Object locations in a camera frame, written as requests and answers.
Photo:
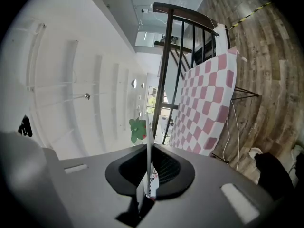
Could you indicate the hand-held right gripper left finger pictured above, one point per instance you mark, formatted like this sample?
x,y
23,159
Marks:
x,y
83,193

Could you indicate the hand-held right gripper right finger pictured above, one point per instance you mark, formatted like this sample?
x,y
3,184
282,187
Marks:
x,y
213,198

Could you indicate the small red food piece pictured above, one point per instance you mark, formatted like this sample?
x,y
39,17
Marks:
x,y
136,127

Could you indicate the person's white shoe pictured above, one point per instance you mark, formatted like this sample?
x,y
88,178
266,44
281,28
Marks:
x,y
254,152

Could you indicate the person's black clothes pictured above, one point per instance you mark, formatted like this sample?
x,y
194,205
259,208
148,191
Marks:
x,y
273,172

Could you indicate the red white checkered tablecloth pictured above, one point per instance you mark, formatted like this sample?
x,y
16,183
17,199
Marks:
x,y
213,132

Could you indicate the silver dome ceiling fixture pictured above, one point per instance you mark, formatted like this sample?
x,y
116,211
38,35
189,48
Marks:
x,y
87,96

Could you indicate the pink checkered tablecloth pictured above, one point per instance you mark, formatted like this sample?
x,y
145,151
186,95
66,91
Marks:
x,y
202,98

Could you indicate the window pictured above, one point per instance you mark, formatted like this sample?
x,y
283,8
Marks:
x,y
152,101

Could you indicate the round ceiling light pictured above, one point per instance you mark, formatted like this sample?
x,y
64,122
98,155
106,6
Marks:
x,y
134,83
142,85

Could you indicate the white board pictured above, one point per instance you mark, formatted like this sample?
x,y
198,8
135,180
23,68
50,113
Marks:
x,y
222,41

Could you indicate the dark curved railing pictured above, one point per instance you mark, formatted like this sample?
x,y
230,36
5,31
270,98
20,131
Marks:
x,y
167,44

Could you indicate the yellow black hazard tape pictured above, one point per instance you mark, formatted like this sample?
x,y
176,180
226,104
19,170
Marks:
x,y
251,14

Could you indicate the white security camera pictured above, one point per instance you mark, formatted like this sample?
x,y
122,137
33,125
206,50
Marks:
x,y
143,11

